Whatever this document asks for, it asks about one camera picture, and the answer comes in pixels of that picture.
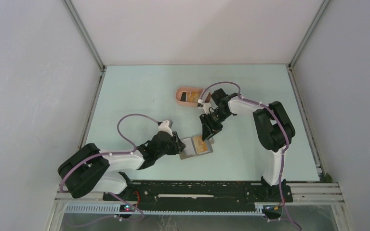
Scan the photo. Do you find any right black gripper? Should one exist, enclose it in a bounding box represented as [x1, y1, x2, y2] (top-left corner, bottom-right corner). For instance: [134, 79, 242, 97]
[199, 109, 231, 141]

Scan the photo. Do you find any beige leather card holder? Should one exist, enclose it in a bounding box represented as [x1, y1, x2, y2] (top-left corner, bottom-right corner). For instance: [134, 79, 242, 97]
[179, 135, 214, 160]

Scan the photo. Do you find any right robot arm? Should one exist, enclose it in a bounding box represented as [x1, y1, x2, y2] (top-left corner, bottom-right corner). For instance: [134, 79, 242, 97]
[197, 89, 295, 201]

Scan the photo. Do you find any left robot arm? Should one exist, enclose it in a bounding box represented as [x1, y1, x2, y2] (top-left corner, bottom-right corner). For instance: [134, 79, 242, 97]
[57, 131, 186, 201]

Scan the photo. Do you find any yellow VIP card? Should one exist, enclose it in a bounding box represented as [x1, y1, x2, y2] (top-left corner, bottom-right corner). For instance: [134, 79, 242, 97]
[187, 91, 201, 103]

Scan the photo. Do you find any black card in tray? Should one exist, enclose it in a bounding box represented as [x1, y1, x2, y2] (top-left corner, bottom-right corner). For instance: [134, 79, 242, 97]
[180, 91, 188, 102]

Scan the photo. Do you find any pink oval tray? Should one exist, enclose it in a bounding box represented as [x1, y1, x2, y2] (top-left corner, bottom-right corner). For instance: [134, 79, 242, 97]
[175, 87, 204, 107]

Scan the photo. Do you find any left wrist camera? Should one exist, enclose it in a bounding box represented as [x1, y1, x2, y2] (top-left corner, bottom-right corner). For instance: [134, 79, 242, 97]
[158, 119, 173, 137]

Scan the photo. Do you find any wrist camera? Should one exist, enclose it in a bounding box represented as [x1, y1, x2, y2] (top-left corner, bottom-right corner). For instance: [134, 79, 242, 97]
[158, 119, 173, 137]
[198, 99, 214, 115]

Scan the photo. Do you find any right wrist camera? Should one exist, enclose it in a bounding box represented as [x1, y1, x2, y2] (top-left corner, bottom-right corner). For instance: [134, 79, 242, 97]
[198, 99, 214, 115]

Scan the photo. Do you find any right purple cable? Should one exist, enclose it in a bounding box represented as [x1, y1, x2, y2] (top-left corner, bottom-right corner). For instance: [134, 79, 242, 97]
[199, 81, 302, 231]

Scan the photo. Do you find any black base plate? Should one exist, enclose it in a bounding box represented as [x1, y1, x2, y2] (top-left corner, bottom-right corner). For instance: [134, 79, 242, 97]
[118, 180, 293, 212]

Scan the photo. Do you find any white cable duct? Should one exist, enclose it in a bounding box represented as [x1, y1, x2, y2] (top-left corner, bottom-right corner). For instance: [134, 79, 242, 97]
[64, 203, 264, 216]

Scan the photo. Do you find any aluminium frame rail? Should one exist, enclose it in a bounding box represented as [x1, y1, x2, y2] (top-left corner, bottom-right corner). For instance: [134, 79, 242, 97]
[54, 183, 345, 205]

